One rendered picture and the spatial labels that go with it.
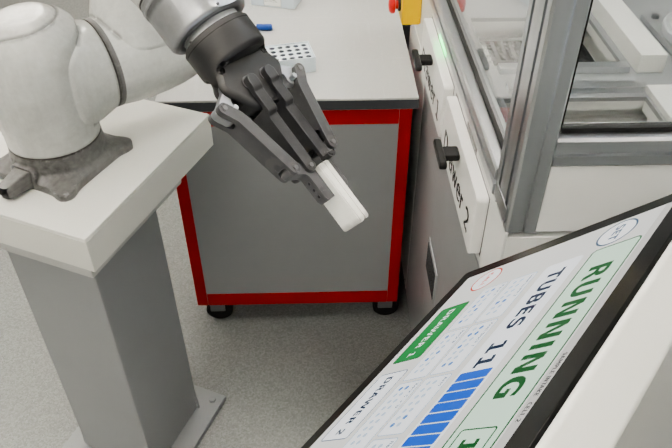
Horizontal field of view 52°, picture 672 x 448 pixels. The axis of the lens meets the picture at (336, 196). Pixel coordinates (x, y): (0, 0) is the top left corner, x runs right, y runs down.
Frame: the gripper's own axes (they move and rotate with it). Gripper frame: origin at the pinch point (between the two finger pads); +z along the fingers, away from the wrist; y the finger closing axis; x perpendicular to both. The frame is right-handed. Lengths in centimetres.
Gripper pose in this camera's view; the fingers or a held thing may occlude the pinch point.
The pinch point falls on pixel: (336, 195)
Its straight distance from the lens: 69.3
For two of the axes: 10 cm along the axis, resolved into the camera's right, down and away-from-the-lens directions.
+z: 6.0, 8.0, 0.2
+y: 5.8, -4.5, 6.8
